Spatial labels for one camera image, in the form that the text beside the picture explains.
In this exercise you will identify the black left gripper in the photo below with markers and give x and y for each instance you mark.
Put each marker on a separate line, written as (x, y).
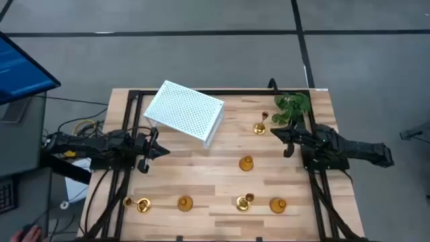
(144, 148)

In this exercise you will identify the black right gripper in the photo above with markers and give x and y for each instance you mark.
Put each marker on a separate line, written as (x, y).
(304, 136)

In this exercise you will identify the brass candlestick holder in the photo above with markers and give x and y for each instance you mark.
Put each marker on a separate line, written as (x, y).
(143, 205)
(259, 128)
(242, 203)

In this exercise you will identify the amber glass candle holder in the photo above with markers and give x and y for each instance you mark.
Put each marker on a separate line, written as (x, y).
(185, 203)
(277, 205)
(246, 164)

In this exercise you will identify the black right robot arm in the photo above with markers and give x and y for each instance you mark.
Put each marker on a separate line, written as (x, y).
(349, 148)

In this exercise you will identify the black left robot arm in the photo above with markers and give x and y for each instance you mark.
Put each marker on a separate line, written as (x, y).
(87, 144)

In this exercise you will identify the green potted plant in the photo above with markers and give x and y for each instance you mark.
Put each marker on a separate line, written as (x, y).
(292, 106)

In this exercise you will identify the white perforated metal riser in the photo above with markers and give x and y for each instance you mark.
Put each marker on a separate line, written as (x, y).
(184, 109)

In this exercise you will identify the white paper sheet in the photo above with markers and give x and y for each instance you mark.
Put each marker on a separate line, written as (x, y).
(79, 188)

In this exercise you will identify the yellow clamp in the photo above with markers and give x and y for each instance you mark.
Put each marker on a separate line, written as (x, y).
(69, 154)

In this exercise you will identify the white tape roll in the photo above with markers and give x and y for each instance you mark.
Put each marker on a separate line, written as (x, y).
(64, 204)

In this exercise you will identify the black metal floor stand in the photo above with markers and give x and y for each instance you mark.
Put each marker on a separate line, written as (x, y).
(416, 132)

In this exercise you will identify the grey desk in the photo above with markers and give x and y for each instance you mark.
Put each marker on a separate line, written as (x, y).
(20, 148)

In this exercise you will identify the person's hand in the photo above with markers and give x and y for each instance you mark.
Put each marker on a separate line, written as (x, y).
(28, 235)

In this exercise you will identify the blue screen monitor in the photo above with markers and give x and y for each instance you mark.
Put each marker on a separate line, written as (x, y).
(20, 74)

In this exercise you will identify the black keyboard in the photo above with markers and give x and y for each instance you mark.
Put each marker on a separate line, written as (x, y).
(6, 196)

